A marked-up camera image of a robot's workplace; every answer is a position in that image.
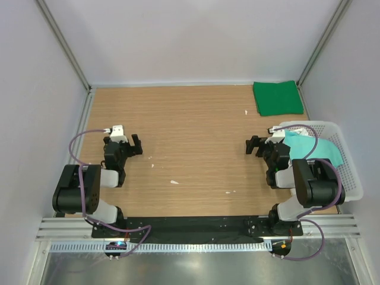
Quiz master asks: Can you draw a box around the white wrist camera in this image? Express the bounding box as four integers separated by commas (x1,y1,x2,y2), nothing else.
265,126,286,144
109,125,128,143

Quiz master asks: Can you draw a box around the white plastic basket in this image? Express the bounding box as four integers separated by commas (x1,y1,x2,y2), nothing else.
278,121,363,202

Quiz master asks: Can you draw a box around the teal t-shirt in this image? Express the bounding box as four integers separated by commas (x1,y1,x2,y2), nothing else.
283,130,344,168

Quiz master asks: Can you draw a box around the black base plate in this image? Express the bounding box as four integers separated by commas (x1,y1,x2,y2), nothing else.
91,216,303,245

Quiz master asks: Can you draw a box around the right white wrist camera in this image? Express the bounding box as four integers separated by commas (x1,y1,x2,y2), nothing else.
265,126,286,144

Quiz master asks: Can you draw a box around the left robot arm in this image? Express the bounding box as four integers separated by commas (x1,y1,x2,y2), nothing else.
52,134,143,236

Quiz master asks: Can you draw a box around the folded green t-shirt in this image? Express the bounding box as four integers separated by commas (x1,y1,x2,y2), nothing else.
252,81,304,116

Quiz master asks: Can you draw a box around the white slotted cable duct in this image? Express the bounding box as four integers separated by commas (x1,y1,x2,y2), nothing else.
49,240,272,254

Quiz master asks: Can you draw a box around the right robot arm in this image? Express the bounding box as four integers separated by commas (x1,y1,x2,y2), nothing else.
246,135,346,237

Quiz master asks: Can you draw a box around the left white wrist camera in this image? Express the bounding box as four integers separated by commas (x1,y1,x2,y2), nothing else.
109,125,128,143

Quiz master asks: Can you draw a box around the white t-shirt in basket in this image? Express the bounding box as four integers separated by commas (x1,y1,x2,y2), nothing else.
285,128,310,137

